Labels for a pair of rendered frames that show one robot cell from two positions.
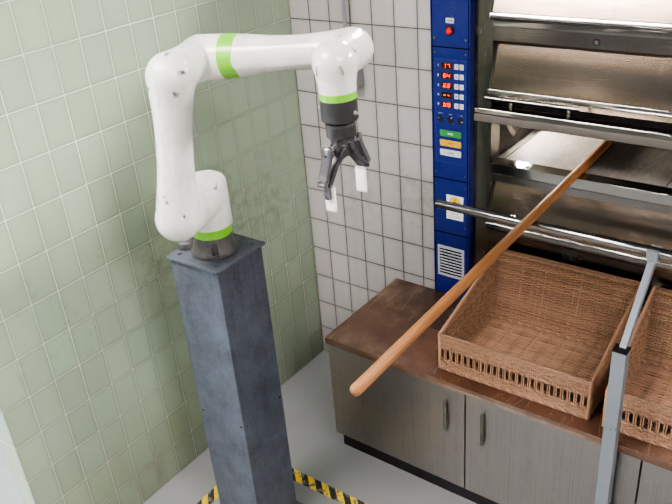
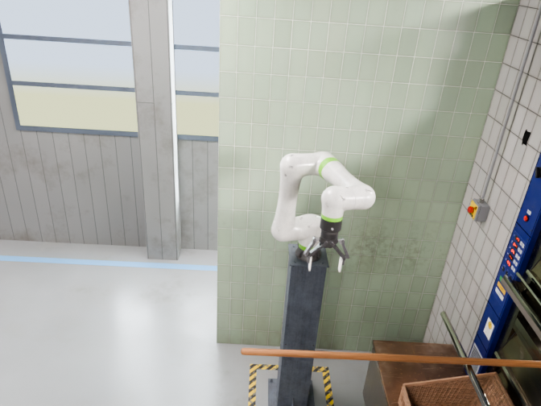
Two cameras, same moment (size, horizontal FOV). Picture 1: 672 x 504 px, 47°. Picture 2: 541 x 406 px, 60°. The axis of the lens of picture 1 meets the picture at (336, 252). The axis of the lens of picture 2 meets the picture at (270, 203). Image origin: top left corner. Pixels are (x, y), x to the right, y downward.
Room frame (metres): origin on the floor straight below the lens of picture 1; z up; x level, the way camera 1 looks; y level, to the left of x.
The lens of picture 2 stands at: (0.50, -1.20, 2.69)
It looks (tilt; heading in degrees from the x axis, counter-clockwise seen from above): 28 degrees down; 50
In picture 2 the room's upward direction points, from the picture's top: 4 degrees clockwise
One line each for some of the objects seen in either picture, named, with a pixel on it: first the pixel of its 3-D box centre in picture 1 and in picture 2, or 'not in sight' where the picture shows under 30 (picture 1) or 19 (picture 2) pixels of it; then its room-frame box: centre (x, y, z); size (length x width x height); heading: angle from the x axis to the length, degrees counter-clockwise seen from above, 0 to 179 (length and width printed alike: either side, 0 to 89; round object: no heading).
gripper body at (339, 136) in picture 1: (341, 138); (328, 238); (1.81, -0.04, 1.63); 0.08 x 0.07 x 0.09; 142
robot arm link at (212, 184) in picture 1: (205, 204); (308, 231); (2.10, 0.37, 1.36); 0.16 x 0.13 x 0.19; 159
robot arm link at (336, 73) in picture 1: (336, 67); (335, 201); (1.82, -0.04, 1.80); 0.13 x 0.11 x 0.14; 159
